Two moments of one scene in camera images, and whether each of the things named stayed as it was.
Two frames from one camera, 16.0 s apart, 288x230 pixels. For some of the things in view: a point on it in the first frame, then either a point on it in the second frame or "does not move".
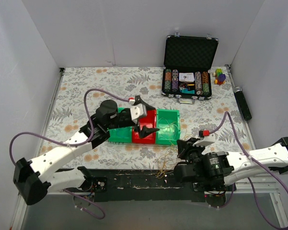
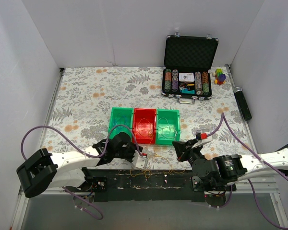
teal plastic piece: [186, 91] does not move
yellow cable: [165, 172] to [169, 172]
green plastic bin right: [168, 121] does not move
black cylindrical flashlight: [238, 92] does not move
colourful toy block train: [220, 78] does not move
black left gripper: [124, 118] to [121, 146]
